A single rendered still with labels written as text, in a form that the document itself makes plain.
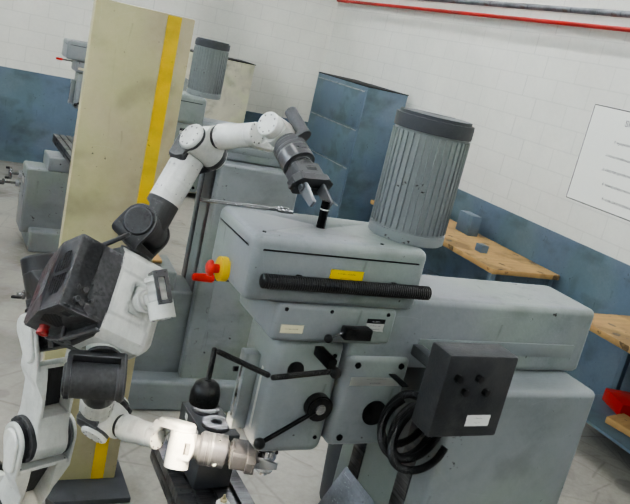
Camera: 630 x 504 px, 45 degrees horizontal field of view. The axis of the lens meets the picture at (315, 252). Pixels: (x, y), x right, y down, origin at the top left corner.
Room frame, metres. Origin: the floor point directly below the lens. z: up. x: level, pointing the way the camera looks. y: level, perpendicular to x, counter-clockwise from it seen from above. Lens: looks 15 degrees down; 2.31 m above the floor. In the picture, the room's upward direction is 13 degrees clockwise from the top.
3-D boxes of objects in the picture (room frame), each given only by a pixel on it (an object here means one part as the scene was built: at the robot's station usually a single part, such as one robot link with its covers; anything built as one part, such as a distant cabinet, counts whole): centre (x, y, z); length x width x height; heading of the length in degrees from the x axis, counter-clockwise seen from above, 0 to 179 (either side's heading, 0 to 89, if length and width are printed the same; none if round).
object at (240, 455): (1.83, 0.09, 1.23); 0.13 x 0.12 x 0.10; 7
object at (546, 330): (2.08, -0.44, 1.66); 0.80 x 0.23 x 0.20; 118
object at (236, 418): (1.80, 0.10, 1.45); 0.04 x 0.04 x 0.21; 28
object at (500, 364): (1.69, -0.42, 1.62); 0.20 x 0.09 x 0.21; 118
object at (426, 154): (1.96, -0.22, 2.05); 0.20 x 0.20 x 0.32
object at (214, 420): (2.21, 0.20, 1.03); 0.22 x 0.12 x 0.20; 31
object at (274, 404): (1.85, 0.00, 1.47); 0.21 x 0.19 x 0.32; 28
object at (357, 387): (1.94, -0.17, 1.47); 0.24 x 0.19 x 0.26; 28
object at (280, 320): (1.87, -0.04, 1.68); 0.34 x 0.24 x 0.10; 118
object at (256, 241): (1.85, -0.01, 1.81); 0.47 x 0.26 x 0.16; 118
